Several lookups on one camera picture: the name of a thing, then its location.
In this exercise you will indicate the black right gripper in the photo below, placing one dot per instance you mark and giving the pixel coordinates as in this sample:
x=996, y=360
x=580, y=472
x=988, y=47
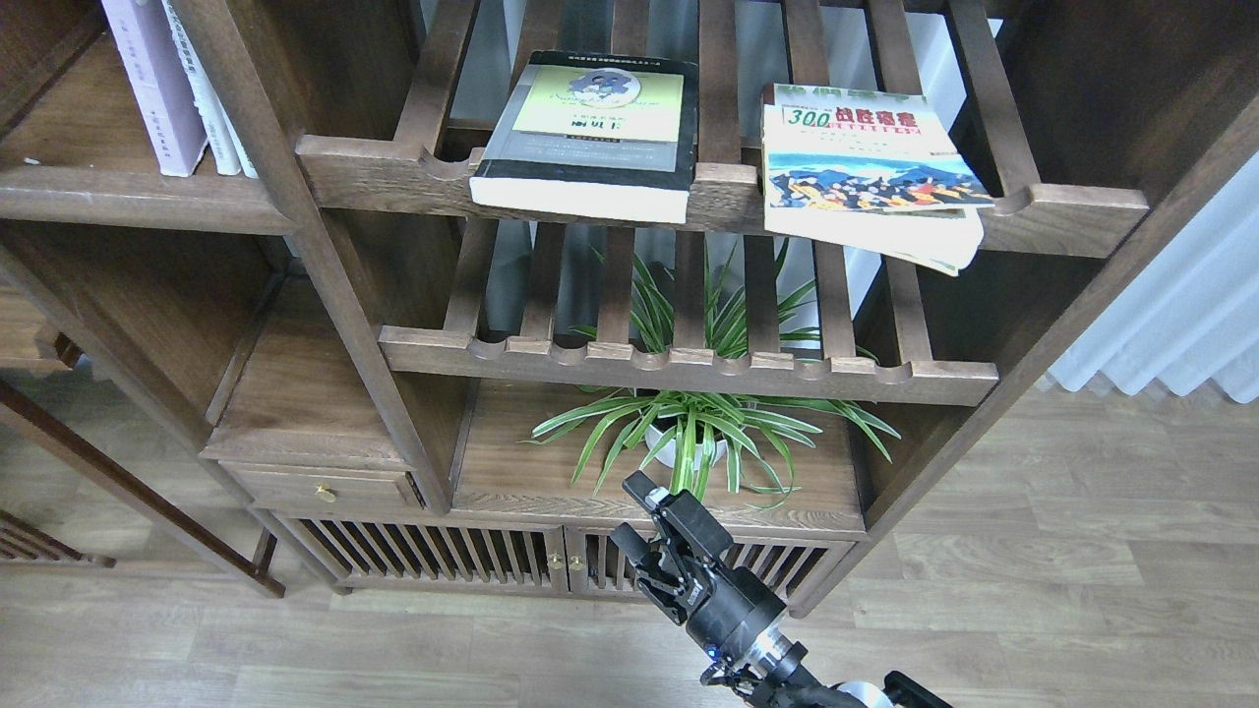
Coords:
x=729, y=613

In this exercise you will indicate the colourful 300 paperback book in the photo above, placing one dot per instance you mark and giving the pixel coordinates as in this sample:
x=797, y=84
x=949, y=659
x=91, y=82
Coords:
x=872, y=170

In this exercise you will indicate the pale purple book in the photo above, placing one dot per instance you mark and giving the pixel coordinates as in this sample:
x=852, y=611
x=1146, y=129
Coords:
x=144, y=40

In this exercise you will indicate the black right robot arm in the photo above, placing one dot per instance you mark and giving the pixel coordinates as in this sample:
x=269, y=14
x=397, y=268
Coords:
x=788, y=683

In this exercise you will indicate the white plant pot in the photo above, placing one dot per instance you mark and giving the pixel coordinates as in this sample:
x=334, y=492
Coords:
x=661, y=438

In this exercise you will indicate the green spider plant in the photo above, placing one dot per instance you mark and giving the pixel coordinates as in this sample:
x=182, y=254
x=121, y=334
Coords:
x=752, y=425

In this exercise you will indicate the dark wooden bookshelf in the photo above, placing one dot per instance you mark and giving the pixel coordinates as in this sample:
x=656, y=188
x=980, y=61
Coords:
x=352, y=318

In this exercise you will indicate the black and yellow book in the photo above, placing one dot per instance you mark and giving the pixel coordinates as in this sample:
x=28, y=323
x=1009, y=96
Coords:
x=595, y=135

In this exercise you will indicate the white curtain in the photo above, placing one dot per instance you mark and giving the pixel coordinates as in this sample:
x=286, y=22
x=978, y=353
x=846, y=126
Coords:
x=1189, y=320

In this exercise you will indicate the white book right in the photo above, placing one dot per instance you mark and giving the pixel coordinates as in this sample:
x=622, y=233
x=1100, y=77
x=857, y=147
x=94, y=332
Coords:
x=246, y=163

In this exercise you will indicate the white book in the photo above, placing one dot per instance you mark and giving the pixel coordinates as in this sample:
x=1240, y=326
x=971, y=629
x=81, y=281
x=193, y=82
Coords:
x=246, y=163
x=225, y=157

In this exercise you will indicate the white book left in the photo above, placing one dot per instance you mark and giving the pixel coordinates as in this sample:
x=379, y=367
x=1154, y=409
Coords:
x=225, y=157

